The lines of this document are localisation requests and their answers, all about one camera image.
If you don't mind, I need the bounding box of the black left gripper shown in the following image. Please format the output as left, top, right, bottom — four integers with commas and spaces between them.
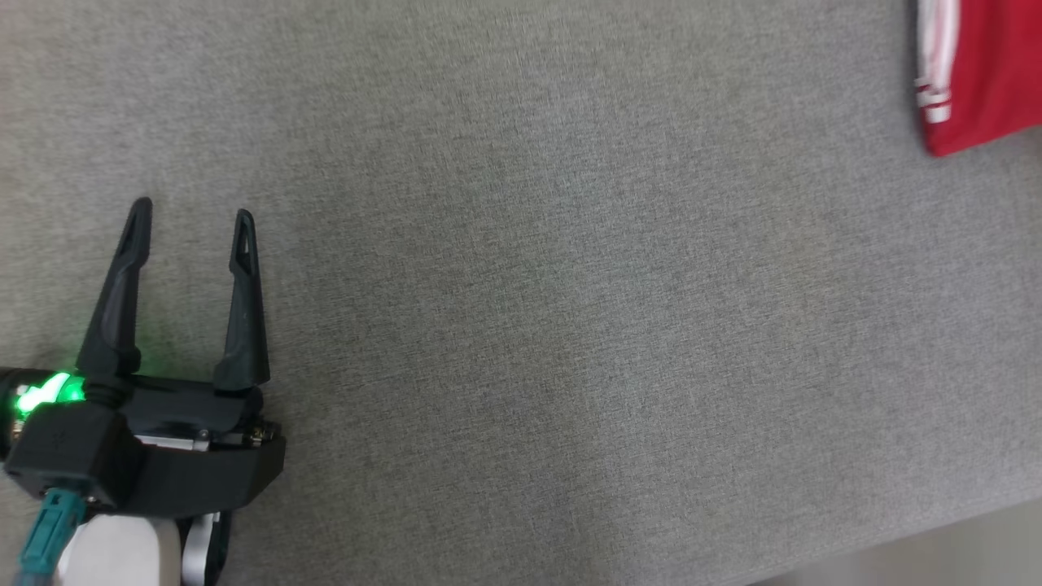
0, 197, 287, 522

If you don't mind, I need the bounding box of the red basketball jersey shirt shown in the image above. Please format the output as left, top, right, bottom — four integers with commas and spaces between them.
913, 0, 1042, 158

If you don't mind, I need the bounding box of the grey fabric sofa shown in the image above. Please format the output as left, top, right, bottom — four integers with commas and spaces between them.
0, 0, 1042, 586

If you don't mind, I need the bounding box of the teal left camera cable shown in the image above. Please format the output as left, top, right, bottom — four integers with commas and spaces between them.
16, 486, 87, 586

